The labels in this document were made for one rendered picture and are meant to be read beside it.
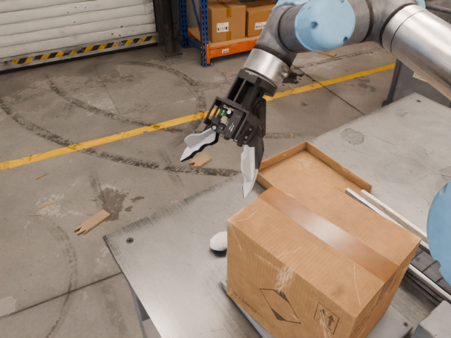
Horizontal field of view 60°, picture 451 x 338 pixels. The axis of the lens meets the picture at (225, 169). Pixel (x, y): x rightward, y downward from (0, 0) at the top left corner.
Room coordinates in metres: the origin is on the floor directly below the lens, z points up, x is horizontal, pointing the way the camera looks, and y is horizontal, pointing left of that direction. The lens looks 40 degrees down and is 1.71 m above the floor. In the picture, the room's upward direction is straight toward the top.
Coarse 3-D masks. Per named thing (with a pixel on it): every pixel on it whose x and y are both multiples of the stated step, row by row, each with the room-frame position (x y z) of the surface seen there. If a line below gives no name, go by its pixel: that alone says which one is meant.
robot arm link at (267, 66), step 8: (248, 56) 0.66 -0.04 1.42; (256, 56) 0.64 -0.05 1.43; (264, 56) 0.63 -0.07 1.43; (272, 56) 0.63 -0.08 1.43; (248, 64) 0.64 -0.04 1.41; (256, 64) 0.63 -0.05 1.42; (264, 64) 0.62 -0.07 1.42; (272, 64) 0.63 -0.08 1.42; (280, 64) 0.63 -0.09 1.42; (256, 72) 0.62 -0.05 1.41; (264, 72) 0.62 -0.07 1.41; (272, 72) 0.62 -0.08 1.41; (280, 72) 0.63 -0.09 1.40; (288, 72) 0.63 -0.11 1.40; (272, 80) 0.61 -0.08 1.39; (280, 80) 0.63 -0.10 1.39
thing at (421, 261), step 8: (416, 256) 0.64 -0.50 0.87; (424, 256) 0.64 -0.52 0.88; (416, 264) 0.61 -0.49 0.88; (424, 264) 0.61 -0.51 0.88; (432, 264) 0.61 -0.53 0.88; (440, 264) 0.61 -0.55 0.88; (424, 272) 0.59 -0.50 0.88; (432, 272) 0.59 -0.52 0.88; (432, 280) 0.56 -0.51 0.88; (440, 280) 0.56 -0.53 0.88; (448, 288) 0.54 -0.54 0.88
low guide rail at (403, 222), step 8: (360, 192) 0.85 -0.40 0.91; (368, 200) 0.82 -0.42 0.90; (376, 200) 0.81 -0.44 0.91; (384, 208) 0.78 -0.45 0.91; (392, 216) 0.76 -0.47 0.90; (400, 216) 0.75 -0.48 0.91; (400, 224) 0.73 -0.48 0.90; (408, 224) 0.72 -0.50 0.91; (416, 232) 0.70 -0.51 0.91; (424, 232) 0.69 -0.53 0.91; (424, 240) 0.67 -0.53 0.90
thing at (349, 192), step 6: (348, 192) 0.80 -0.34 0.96; (354, 192) 0.79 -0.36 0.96; (354, 198) 0.78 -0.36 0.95; (360, 198) 0.77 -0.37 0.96; (366, 204) 0.75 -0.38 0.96; (378, 210) 0.72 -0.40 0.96; (384, 216) 0.70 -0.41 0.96; (396, 222) 0.68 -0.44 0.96; (420, 246) 0.61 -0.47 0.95; (426, 246) 0.60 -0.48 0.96; (426, 252) 0.60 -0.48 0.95
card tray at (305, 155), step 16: (304, 144) 1.16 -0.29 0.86; (272, 160) 1.07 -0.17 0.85; (288, 160) 1.10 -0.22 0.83; (304, 160) 1.10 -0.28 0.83; (320, 160) 1.10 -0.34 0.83; (256, 176) 0.99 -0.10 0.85; (272, 176) 1.01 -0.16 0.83; (320, 176) 1.01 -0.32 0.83; (336, 176) 1.01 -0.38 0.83; (352, 176) 0.98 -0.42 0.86; (368, 192) 0.92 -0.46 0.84
